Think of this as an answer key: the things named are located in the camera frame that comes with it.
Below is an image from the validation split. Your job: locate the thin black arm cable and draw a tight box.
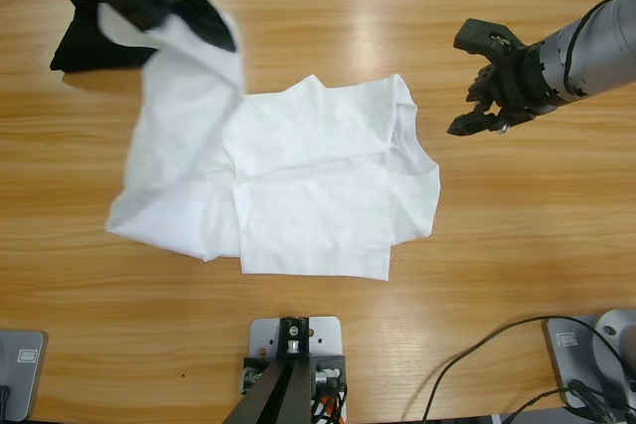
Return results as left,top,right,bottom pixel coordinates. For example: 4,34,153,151
562,0,622,92

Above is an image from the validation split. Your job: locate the black post with brackets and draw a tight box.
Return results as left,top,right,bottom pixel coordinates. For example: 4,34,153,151
223,315,349,424

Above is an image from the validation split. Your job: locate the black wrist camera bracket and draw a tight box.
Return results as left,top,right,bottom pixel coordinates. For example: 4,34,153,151
453,18,528,63

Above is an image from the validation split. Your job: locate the white T-shirt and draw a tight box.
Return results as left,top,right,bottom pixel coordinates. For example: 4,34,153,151
96,0,442,280

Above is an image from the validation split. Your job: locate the white mount plate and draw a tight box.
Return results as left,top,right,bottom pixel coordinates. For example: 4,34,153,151
247,315,347,424

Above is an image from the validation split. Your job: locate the black cable with plug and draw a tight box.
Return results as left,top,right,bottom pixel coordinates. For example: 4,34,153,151
506,377,636,424

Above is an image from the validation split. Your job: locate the long black cable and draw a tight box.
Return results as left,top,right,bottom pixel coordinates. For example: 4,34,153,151
421,314,636,424

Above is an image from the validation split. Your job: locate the thin black cable bundle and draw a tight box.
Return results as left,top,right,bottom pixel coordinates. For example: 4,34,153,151
307,378,352,424

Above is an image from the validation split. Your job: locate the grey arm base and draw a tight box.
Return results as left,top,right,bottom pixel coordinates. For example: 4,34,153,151
543,308,636,410
0,328,50,423

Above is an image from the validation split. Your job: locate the black folded garment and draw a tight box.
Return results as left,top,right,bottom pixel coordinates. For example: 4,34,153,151
48,0,155,72

